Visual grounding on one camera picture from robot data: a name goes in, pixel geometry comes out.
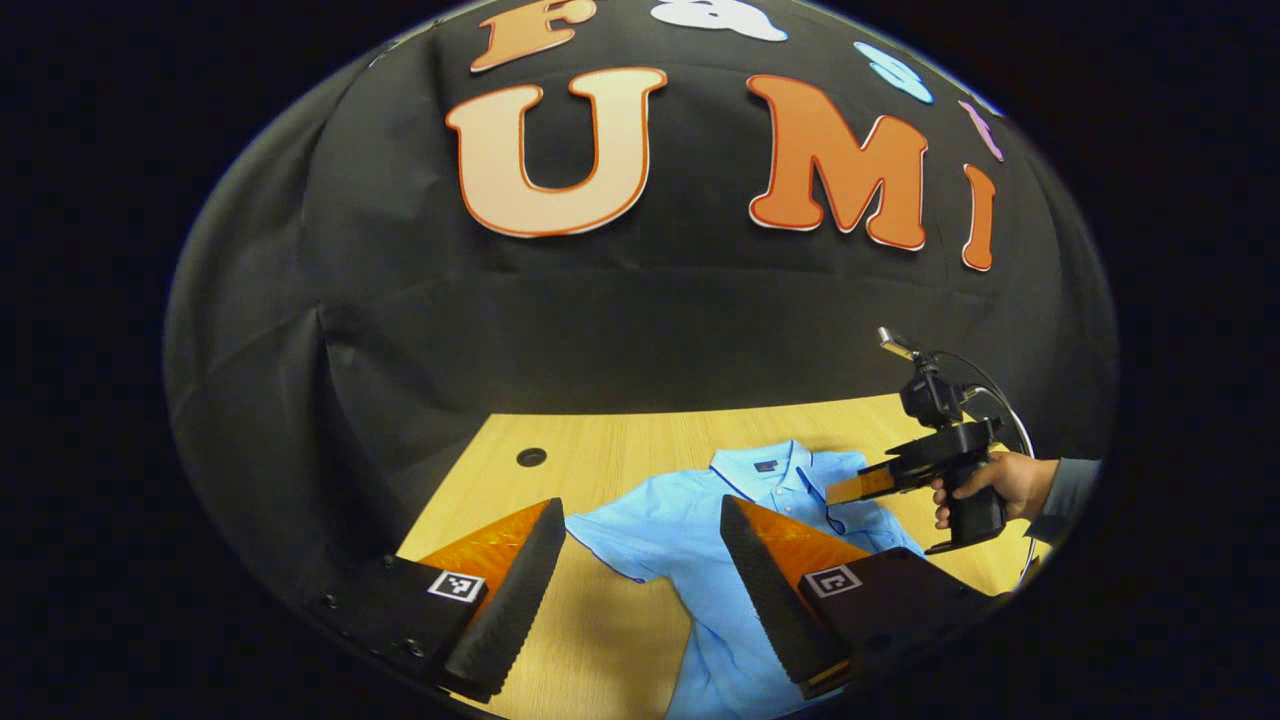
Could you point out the light blue T-shirt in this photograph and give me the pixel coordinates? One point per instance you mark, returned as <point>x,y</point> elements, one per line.
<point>680,520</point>

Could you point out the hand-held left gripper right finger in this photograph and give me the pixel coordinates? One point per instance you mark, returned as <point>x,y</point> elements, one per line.
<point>770,600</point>

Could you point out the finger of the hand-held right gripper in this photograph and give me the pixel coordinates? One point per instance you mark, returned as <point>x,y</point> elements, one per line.
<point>860,485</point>

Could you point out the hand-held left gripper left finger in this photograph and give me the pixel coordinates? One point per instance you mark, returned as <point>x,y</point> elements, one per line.
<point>515,600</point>

